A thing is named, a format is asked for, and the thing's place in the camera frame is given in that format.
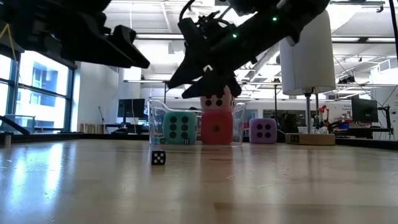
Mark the blue box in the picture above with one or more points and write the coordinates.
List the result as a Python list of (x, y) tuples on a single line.
[(342, 125)]

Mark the large window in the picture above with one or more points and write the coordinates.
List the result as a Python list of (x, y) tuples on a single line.
[(43, 93)]

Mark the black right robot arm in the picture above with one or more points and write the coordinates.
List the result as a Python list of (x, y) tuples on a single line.
[(280, 21)]

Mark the long ceiling light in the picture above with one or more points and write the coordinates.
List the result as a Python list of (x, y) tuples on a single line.
[(345, 39), (155, 36), (382, 40)]

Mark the white shade table lamp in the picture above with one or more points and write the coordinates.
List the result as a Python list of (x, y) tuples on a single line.
[(308, 56)]

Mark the clear plastic container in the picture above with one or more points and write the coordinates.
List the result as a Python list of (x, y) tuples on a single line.
[(154, 124)]

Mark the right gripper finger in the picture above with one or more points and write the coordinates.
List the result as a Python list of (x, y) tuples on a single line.
[(217, 82), (192, 70)]

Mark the small black die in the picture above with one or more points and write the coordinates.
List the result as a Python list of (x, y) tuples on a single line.
[(155, 157)]

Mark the large red foam die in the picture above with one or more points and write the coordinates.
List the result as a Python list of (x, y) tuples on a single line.
[(211, 137)]

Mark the black computer monitor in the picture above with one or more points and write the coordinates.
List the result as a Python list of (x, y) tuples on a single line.
[(363, 110), (130, 109)]

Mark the large teal foam die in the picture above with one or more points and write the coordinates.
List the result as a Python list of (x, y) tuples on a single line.
[(179, 130)]

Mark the large pink foam die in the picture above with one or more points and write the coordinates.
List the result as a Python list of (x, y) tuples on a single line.
[(217, 108)]

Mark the large purple foam die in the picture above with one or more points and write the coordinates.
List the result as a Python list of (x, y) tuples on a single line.
[(263, 130)]

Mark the red desk lamp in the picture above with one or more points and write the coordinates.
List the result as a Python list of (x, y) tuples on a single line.
[(323, 109)]

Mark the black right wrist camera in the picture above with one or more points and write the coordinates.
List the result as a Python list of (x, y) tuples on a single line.
[(213, 23)]

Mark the clear plastic wrap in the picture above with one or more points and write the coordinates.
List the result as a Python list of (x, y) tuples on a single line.
[(320, 130)]

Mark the stack of wooden blocks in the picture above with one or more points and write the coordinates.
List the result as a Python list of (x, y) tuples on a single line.
[(91, 128)]

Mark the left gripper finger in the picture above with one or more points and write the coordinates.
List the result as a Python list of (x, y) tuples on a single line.
[(124, 39), (93, 53)]

